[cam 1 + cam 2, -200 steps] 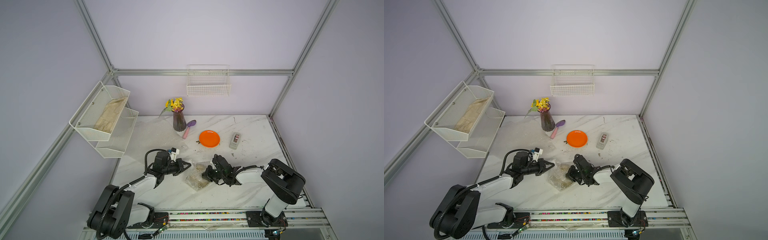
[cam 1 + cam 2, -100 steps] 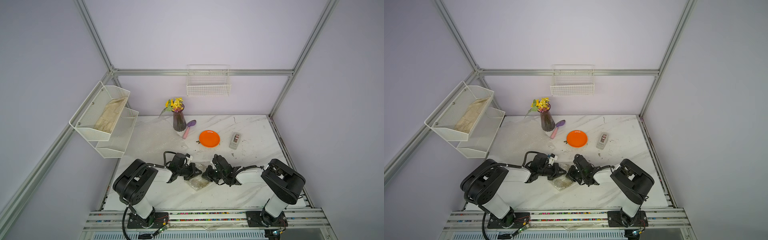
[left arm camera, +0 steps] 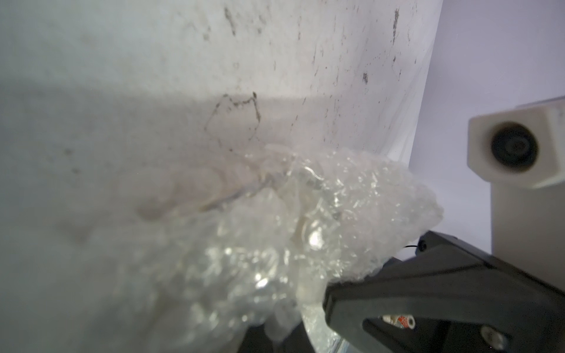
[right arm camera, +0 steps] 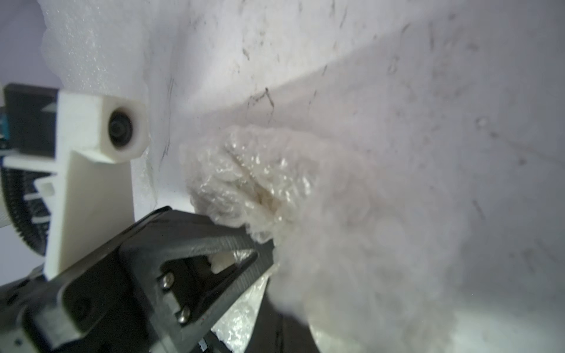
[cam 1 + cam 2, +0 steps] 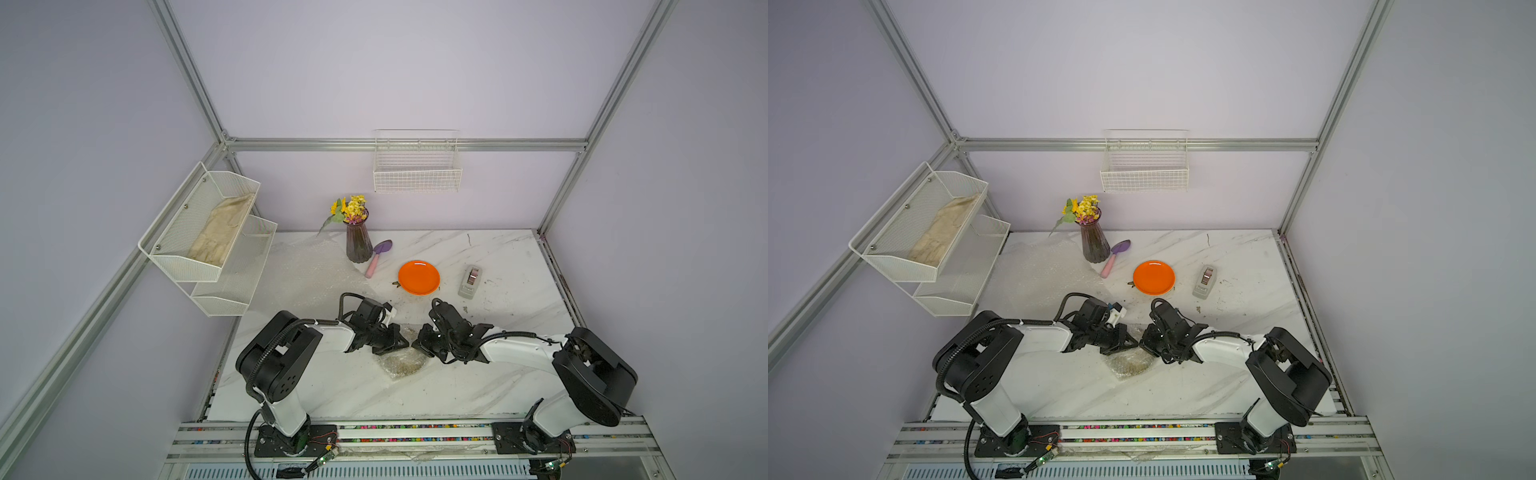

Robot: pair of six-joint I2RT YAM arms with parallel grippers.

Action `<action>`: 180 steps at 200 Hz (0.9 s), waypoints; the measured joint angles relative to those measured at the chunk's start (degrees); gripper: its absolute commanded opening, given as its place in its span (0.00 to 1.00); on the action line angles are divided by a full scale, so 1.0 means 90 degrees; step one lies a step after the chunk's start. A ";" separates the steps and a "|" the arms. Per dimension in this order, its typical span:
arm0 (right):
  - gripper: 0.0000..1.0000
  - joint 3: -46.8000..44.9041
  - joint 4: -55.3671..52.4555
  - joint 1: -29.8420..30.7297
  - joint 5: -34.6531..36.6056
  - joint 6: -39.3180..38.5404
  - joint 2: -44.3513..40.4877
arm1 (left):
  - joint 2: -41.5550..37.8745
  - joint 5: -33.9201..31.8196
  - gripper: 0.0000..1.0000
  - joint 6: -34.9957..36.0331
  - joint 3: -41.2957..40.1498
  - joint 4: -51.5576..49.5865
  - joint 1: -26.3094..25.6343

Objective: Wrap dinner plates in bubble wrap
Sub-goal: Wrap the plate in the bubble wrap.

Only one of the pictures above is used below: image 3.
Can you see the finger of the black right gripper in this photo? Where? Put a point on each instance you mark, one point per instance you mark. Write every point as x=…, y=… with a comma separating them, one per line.
x=449, y=297

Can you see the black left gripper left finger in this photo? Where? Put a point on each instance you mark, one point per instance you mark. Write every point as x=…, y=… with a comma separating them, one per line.
x=256, y=341

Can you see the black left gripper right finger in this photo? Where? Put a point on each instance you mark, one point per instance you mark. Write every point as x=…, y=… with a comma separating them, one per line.
x=297, y=342

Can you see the clear bubble wrap sheet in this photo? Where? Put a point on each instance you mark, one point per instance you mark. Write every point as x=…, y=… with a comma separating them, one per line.
x=262, y=250

